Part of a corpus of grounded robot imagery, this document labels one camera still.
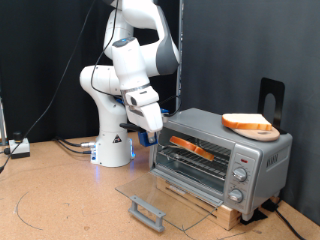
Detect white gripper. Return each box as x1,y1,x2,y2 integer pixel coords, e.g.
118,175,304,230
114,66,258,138
121,84,165,145

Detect white bread slice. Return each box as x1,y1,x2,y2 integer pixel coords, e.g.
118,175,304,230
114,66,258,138
221,113,273,132
169,135,216,162

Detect glass oven door with handle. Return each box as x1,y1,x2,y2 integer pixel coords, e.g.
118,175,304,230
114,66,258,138
115,166,225,233

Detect silver oven knob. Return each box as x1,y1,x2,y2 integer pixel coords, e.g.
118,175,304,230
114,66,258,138
232,166,249,183
227,188,245,204

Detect silver toaster oven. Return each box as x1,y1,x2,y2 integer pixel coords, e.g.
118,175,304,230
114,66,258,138
148,107,294,222

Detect round wooden board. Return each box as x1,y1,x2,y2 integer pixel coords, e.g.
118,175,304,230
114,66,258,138
231,125,281,143

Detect slotted wooden block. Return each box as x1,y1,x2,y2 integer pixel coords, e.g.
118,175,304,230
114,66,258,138
155,176,243,232

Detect vertical metal pole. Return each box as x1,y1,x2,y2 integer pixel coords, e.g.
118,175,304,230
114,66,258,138
175,0,185,113

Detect black metal bookend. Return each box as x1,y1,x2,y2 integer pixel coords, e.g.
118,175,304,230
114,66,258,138
258,77,288,135

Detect robot base cables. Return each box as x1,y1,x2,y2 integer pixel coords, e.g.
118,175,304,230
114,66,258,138
53,135,98,156

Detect wire oven rack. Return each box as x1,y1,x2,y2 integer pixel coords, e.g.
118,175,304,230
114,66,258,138
158,137,233,181

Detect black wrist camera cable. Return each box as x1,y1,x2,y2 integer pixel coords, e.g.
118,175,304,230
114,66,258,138
89,0,183,118

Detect long black hanging cable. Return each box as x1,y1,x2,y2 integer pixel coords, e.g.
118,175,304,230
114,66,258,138
0,0,97,174

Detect metal frame post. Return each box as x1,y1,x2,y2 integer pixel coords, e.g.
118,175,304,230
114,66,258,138
0,96,8,147

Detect black oven power cord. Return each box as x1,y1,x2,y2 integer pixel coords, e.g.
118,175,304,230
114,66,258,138
263,199,306,240

